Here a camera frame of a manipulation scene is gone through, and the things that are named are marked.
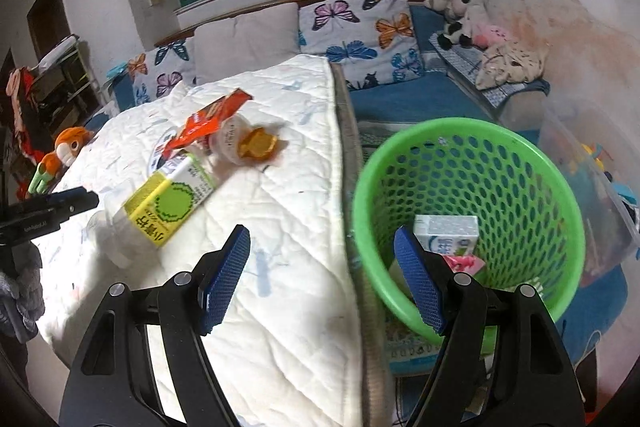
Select large butterfly print pillow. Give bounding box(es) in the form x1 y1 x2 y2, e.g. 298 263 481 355
298 0 426 92

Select metal shelf rack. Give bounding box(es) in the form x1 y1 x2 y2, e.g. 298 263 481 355
27 34 101 120

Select pink plush toy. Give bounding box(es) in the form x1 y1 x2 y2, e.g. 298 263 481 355
472 24 518 50

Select red snack wrapper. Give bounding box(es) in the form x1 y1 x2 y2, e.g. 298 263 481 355
162 88 252 162

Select jelly cup with gold lid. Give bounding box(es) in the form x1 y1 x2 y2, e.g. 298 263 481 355
210 116 281 165

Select pink wrapper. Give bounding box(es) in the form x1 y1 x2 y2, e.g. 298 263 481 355
442 254 486 280

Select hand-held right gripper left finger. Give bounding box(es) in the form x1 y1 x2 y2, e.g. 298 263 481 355
59 224 251 427

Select person's left hand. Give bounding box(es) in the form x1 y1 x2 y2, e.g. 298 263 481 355
0 247 46 343

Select beige pillow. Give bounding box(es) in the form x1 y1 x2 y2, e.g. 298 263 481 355
193 3 301 85

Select clear plastic storage bin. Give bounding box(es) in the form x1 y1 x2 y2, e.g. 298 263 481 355
537 99 640 293

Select yellow green drink carton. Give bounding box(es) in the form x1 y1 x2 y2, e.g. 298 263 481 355
123 154 217 249

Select dark wooden door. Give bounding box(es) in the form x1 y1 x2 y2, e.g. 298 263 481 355
26 0 71 52

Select small butterfly print pillow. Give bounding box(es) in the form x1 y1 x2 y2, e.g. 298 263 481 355
125 38 197 110

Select orange plush toy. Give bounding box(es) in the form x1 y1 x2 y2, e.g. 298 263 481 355
27 127 96 195

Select white drink carton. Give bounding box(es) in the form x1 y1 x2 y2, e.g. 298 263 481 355
414 214 480 258

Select white quilted mattress pad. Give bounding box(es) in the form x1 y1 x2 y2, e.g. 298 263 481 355
37 54 391 427

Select striped blue white cloth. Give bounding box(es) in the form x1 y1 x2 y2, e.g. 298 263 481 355
356 121 416 150

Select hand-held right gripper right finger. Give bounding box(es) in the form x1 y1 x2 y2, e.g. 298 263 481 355
394 227 587 427

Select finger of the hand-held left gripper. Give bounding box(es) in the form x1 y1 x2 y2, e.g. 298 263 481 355
47 186 101 223

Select black white plush cow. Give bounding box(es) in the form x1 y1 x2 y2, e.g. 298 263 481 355
424 0 488 50

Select red hanging clothes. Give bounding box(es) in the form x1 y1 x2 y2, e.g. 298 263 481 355
6 67 38 202

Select blue checked cloth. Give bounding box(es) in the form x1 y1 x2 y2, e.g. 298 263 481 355
429 29 551 108

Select white round printed lid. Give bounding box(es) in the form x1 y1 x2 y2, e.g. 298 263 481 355
148 127 188 175

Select green mesh plastic basket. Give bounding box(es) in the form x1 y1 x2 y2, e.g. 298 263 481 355
351 118 586 347

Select cream spotted cloth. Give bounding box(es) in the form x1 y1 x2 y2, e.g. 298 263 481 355
474 42 550 90

